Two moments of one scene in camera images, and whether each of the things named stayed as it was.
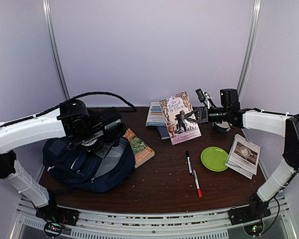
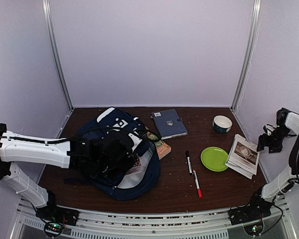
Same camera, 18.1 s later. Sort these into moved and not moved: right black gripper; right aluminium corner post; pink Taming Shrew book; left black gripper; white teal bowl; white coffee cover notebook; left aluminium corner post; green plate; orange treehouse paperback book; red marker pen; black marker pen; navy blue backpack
Moved: orange treehouse paperback book; right black gripper; pink Taming Shrew book; left black gripper; navy blue backpack
Not moved: black marker pen; left aluminium corner post; white coffee cover notebook; green plate; right aluminium corner post; white teal bowl; red marker pen
